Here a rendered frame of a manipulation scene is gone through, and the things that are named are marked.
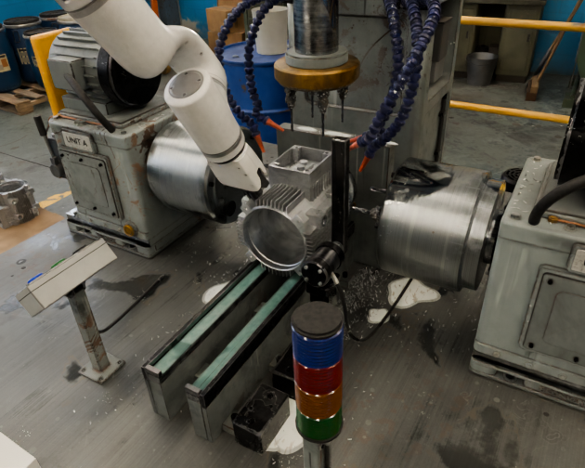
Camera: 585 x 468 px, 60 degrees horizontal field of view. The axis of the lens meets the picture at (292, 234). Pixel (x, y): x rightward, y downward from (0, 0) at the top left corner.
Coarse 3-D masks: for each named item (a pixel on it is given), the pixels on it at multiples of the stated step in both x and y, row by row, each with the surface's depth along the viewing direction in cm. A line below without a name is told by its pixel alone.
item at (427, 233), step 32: (416, 160) 103; (384, 192) 114; (416, 192) 96; (448, 192) 94; (480, 192) 93; (384, 224) 98; (416, 224) 95; (448, 224) 93; (480, 224) 91; (384, 256) 101; (416, 256) 97; (448, 256) 94; (480, 256) 94; (448, 288) 101
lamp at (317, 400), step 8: (296, 384) 62; (296, 392) 63; (304, 392) 61; (336, 392) 61; (296, 400) 64; (304, 400) 62; (312, 400) 61; (320, 400) 61; (328, 400) 61; (336, 400) 62; (304, 408) 62; (312, 408) 62; (320, 408) 61; (328, 408) 62; (336, 408) 63; (312, 416) 63; (320, 416) 62; (328, 416) 63
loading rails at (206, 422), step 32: (352, 224) 128; (352, 256) 134; (224, 288) 108; (256, 288) 113; (288, 288) 109; (192, 320) 100; (224, 320) 104; (256, 320) 101; (288, 320) 107; (160, 352) 93; (192, 352) 97; (224, 352) 94; (256, 352) 98; (160, 384) 90; (192, 384) 88; (224, 384) 90; (256, 384) 102; (192, 416) 90; (224, 416) 93
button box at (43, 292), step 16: (96, 240) 97; (80, 256) 94; (96, 256) 96; (112, 256) 98; (48, 272) 89; (64, 272) 91; (80, 272) 93; (96, 272) 95; (32, 288) 86; (48, 288) 88; (64, 288) 90; (32, 304) 88; (48, 304) 87
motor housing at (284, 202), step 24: (264, 192) 115; (288, 192) 106; (240, 216) 109; (264, 216) 117; (288, 216) 102; (240, 240) 113; (264, 240) 116; (288, 240) 120; (312, 240) 103; (264, 264) 112; (288, 264) 112
